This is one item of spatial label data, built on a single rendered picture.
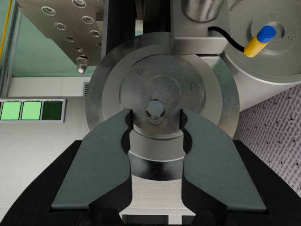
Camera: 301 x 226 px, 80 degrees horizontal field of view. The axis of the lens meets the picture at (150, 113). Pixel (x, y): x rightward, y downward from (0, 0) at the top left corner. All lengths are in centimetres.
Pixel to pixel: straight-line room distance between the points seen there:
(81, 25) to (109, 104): 31
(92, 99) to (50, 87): 332
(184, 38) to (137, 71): 5
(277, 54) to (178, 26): 11
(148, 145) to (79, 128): 40
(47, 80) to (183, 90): 345
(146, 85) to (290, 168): 23
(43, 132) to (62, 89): 281
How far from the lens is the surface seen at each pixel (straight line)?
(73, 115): 56
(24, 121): 62
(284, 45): 24
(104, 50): 21
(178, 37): 17
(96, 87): 19
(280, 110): 33
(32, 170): 60
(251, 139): 40
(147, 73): 16
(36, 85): 363
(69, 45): 54
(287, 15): 27
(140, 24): 65
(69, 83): 337
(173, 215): 53
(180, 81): 16
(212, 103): 18
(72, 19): 46
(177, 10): 18
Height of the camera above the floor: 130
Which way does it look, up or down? 12 degrees down
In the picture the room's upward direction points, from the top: 180 degrees counter-clockwise
